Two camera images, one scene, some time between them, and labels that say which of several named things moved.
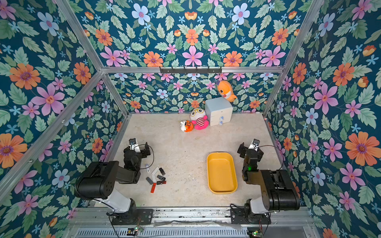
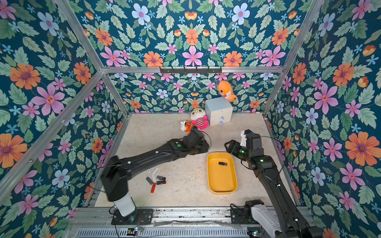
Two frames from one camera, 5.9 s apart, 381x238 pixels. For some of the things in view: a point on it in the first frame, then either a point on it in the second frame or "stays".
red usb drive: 153,187 stays
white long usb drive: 153,175 stays
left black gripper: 143,154 -> 206,146
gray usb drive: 149,180 stays
